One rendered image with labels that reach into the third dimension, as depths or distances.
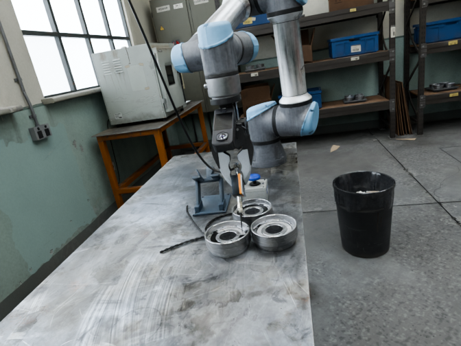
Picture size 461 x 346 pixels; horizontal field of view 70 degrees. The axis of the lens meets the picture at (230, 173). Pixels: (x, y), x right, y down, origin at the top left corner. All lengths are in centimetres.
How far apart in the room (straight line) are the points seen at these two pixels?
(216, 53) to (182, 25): 394
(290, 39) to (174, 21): 362
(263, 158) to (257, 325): 78
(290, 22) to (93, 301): 94
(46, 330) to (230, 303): 34
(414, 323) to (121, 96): 264
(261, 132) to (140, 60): 193
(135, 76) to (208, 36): 233
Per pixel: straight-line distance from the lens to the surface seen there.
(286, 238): 74
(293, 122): 119
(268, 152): 126
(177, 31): 469
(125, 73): 308
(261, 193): 97
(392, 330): 173
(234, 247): 74
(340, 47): 425
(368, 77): 483
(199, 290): 69
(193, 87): 466
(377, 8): 423
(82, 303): 77
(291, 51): 116
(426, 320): 181
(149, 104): 303
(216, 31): 73
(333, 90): 478
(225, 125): 71
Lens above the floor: 121
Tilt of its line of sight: 19 degrees down
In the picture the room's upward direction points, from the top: 10 degrees counter-clockwise
